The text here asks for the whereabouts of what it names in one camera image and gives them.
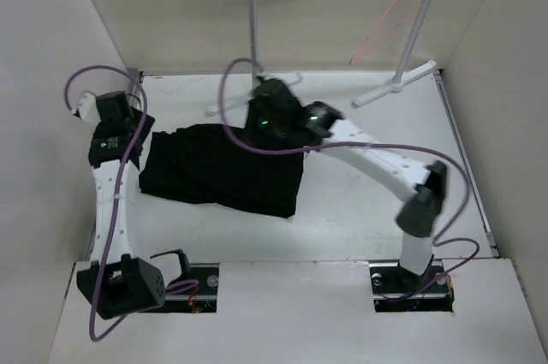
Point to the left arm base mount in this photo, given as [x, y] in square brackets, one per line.
[202, 299]

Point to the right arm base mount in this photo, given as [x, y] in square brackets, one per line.
[393, 292]

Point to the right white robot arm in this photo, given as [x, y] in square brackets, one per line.
[420, 187]

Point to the pink wire hanger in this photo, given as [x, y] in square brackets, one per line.
[396, 14]

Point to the white and metal clothes rack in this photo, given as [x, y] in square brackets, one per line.
[402, 77]

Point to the black trousers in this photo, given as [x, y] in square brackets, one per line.
[201, 165]

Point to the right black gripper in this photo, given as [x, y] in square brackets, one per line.
[252, 130]

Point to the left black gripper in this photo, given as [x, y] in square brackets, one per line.
[137, 117]

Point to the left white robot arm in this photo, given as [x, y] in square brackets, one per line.
[121, 279]

